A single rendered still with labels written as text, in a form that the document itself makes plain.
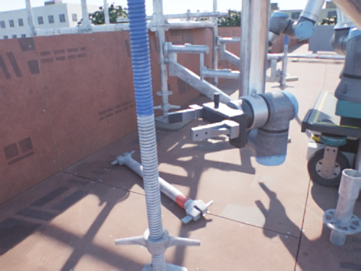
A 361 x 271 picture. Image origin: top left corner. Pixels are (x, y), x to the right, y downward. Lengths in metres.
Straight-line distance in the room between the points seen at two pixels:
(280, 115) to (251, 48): 0.22
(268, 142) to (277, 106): 0.11
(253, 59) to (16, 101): 1.04
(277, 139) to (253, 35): 0.31
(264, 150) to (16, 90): 1.09
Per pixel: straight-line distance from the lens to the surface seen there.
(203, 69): 1.98
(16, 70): 1.43
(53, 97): 1.54
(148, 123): 0.61
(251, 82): 0.89
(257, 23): 0.87
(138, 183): 1.38
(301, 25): 1.61
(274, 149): 0.82
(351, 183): 0.98
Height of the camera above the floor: 0.70
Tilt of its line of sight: 21 degrees down
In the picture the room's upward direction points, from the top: 2 degrees counter-clockwise
